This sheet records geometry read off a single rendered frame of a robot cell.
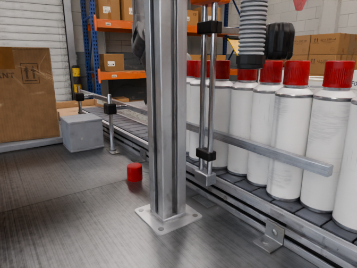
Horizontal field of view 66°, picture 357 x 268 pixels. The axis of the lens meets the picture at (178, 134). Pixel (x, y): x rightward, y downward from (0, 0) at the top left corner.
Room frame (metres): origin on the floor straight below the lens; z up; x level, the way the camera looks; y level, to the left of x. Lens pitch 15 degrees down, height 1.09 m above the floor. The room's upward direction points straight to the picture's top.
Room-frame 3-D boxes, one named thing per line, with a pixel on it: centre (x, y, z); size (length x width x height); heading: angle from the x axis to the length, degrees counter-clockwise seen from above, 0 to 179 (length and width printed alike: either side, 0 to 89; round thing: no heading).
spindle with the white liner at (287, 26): (0.76, -0.26, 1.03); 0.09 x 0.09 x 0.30
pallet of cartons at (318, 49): (4.10, -1.93, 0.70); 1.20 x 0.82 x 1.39; 35
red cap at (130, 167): (0.56, 0.10, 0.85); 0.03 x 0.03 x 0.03
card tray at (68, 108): (1.35, 0.50, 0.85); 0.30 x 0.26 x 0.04; 35
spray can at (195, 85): (0.56, -0.05, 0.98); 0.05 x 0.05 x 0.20
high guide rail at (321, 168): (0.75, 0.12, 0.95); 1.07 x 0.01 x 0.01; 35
